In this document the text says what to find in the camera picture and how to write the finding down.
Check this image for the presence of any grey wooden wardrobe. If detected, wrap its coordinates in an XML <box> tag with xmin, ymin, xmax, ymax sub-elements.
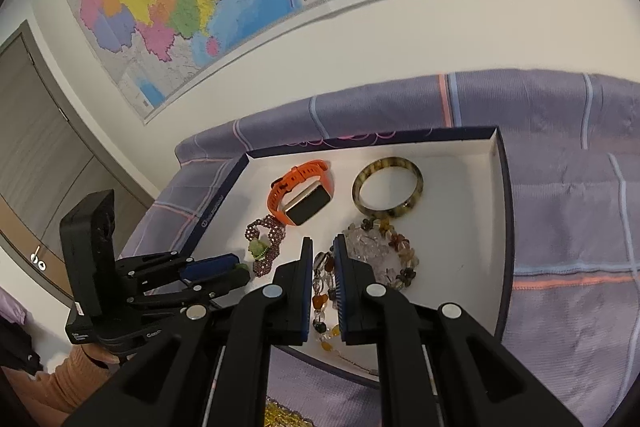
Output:
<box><xmin>0</xmin><ymin>19</ymin><xmax>161</xmax><ymax>308</ymax></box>

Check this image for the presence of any mixed brown stone bead bracelet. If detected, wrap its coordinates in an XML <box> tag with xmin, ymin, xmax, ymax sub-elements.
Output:
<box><xmin>311</xmin><ymin>249</ymin><xmax>347</xmax><ymax>354</ymax></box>

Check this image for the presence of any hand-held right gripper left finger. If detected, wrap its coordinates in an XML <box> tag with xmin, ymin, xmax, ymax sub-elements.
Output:
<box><xmin>60</xmin><ymin>237</ymin><xmax>316</xmax><ymax>427</ymax></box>

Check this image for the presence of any yellow chip bead bracelet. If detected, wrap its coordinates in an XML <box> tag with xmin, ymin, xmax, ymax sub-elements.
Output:
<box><xmin>264</xmin><ymin>398</ymin><xmax>313</xmax><ymax>427</ymax></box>

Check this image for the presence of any clear crystal bead bracelet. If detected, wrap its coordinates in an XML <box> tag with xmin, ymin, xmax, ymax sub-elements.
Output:
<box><xmin>344</xmin><ymin>217</ymin><xmax>422</xmax><ymax>290</ymax></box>

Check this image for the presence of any purple clothing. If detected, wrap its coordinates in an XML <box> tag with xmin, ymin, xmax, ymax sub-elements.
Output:
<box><xmin>0</xmin><ymin>286</ymin><xmax>27</xmax><ymax>333</ymax></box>

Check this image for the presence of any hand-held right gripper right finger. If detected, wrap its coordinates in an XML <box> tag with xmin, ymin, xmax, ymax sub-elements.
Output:
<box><xmin>331</xmin><ymin>233</ymin><xmax>585</xmax><ymax>427</ymax></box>

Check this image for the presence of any dark red beaded bracelet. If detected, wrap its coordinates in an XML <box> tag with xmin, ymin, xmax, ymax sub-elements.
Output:
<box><xmin>244</xmin><ymin>215</ymin><xmax>287</xmax><ymax>278</ymax></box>

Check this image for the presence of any person's left hand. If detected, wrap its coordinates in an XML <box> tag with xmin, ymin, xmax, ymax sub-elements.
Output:
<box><xmin>75</xmin><ymin>343</ymin><xmax>123</xmax><ymax>369</ymax></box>

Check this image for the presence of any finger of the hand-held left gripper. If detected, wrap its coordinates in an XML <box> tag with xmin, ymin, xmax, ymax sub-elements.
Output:
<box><xmin>115</xmin><ymin>252</ymin><xmax>240</xmax><ymax>284</ymax></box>
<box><xmin>127</xmin><ymin>266</ymin><xmax>252</xmax><ymax>309</ymax></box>

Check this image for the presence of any amber mottled bangle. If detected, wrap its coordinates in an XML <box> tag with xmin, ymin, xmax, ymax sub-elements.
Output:
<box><xmin>351</xmin><ymin>156</ymin><xmax>425</xmax><ymax>219</ymax></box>

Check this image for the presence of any green and yellow stone bracelet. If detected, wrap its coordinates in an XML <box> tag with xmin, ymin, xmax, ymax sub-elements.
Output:
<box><xmin>235</xmin><ymin>241</ymin><xmax>268</xmax><ymax>273</ymax></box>

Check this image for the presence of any orange smart watch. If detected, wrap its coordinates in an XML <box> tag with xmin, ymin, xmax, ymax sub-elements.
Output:
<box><xmin>267</xmin><ymin>160</ymin><xmax>333</xmax><ymax>226</ymax></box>

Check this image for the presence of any dark purple cardboard box tray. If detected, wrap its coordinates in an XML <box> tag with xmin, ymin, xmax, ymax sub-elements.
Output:
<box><xmin>192</xmin><ymin>125</ymin><xmax>515</xmax><ymax>390</ymax></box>

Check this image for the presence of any person's left forearm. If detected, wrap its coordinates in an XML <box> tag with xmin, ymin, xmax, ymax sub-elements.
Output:
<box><xmin>0</xmin><ymin>347</ymin><xmax>112</xmax><ymax>414</ymax></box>

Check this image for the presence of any purple plaid bed sheet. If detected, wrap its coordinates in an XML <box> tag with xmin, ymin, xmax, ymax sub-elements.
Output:
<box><xmin>120</xmin><ymin>69</ymin><xmax>640</xmax><ymax>427</ymax></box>

